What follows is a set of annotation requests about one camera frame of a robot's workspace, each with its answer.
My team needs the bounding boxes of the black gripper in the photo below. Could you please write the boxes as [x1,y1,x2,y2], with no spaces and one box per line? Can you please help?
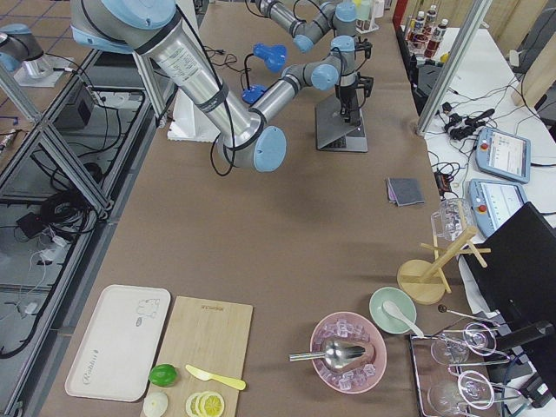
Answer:
[336,76,374,124]

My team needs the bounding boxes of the grey laptop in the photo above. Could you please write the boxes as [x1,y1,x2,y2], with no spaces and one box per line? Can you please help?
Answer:
[315,95,368,153]

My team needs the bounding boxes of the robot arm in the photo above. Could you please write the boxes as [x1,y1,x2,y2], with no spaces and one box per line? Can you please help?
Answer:
[255,1,356,53]
[70,1,374,172]

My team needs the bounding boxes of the white cup rack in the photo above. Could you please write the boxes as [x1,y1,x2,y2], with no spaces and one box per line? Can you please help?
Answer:
[353,0,385,35]

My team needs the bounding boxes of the blue desk lamp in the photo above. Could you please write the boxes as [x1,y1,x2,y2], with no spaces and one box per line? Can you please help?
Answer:
[242,43,288,104]

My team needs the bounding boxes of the grey folded cloth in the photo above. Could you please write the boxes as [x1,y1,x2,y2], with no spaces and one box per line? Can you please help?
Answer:
[386,177,425,207]

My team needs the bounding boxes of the clear glass mug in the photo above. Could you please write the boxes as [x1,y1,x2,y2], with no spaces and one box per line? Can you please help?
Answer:
[431,198,475,242]

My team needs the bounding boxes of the blue tablet pendant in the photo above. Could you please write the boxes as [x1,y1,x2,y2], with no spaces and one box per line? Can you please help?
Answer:
[468,179,527,238]
[475,128,532,184]

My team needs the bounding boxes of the wooden stand with round base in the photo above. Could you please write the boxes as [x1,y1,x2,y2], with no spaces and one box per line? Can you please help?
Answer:
[397,226,491,305]

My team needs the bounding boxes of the white ceramic spoon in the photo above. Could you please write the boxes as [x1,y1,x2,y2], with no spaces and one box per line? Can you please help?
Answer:
[382,301,425,338]

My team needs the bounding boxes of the green bowl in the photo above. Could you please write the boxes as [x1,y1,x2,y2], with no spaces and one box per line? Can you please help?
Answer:
[368,286,417,335]

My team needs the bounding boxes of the black monitor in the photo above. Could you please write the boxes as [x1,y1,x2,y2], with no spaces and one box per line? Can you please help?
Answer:
[460,202,555,330]

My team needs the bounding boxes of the metal ice scoop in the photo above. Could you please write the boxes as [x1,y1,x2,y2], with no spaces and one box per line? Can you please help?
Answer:
[288,338,375,371]

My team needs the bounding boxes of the wooden cutting board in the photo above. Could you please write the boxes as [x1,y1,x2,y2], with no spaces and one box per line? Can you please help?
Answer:
[148,296,253,416]

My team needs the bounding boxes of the pink bowl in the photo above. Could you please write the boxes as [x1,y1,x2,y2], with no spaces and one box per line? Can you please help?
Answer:
[309,312,387,394]

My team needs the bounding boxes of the black glass tray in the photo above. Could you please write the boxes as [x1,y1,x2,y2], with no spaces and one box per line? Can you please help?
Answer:
[409,323,531,416]

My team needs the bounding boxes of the yellow plastic knife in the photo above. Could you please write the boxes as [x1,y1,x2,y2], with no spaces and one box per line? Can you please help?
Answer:
[185,364,247,391]

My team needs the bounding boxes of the green lime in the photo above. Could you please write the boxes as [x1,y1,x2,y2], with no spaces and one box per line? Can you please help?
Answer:
[149,364,178,387]

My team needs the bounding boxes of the lemon slices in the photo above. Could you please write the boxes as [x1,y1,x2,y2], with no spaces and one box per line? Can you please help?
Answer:
[185,391,225,417]

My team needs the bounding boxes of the cream plastic tray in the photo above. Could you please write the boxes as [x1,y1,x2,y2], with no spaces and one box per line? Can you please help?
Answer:
[64,284,171,402]

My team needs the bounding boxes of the half onion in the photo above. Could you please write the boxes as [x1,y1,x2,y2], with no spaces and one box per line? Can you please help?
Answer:
[142,392,169,417]

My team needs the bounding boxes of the black lamp power cable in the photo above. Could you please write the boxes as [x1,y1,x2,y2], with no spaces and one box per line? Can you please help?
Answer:
[203,45,248,75]

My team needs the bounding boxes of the aluminium frame post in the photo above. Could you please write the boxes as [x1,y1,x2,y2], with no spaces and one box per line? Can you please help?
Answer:
[416,0,493,136]

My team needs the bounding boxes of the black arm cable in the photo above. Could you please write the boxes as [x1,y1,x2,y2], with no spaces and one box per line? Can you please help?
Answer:
[173,0,244,177]

